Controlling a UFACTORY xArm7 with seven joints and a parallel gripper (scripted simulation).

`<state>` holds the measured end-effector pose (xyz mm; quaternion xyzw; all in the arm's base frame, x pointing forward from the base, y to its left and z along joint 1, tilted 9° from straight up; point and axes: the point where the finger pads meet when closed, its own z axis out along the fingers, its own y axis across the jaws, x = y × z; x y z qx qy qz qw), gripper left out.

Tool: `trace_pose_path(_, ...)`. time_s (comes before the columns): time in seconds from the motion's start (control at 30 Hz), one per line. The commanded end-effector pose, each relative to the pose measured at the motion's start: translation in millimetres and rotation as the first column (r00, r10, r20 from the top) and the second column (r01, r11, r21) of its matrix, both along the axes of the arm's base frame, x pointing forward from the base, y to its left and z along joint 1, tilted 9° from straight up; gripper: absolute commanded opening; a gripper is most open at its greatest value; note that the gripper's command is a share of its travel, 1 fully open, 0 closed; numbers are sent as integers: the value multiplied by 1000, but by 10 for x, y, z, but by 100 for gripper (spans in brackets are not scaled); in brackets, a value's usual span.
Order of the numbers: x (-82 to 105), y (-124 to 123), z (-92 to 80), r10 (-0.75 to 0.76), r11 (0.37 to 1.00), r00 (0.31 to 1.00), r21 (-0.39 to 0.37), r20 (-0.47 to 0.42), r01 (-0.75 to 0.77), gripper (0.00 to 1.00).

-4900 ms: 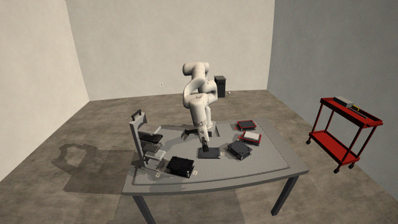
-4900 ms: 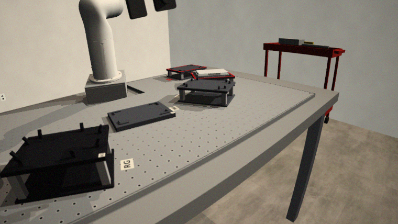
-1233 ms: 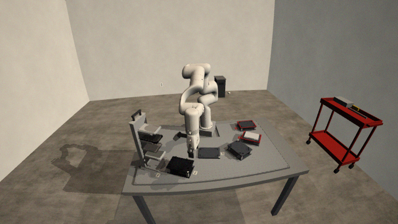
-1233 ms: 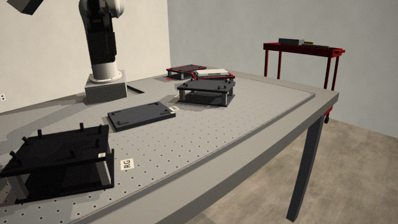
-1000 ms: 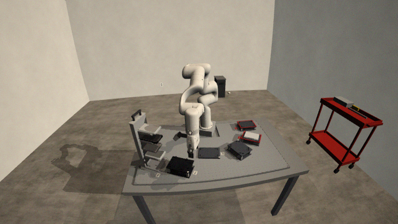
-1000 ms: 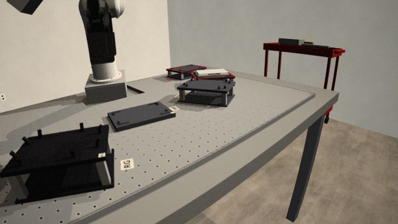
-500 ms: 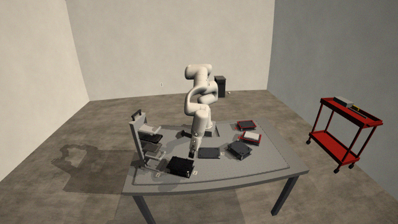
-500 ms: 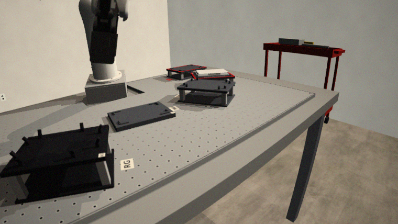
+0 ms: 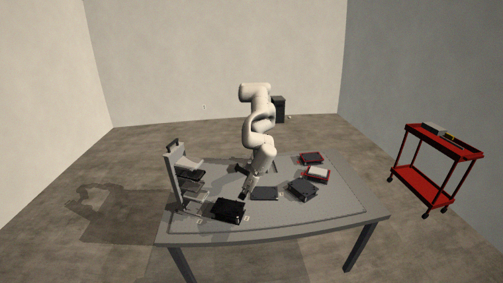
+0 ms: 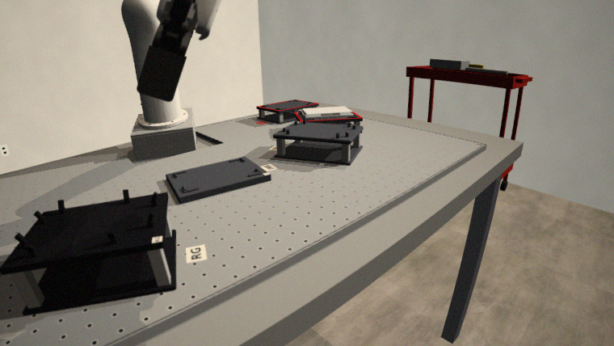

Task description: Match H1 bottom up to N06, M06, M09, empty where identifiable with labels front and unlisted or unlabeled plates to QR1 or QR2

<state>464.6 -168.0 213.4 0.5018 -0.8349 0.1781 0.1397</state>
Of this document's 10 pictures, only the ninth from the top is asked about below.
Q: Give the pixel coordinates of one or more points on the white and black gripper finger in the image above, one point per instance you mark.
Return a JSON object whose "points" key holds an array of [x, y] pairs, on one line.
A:
{"points": [[242, 196]]}

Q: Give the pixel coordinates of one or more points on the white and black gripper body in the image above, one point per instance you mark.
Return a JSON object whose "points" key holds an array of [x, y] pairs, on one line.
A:
{"points": [[251, 180]]}

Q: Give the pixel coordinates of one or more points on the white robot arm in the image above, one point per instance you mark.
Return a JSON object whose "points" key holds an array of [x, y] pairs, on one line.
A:
{"points": [[261, 119]]}

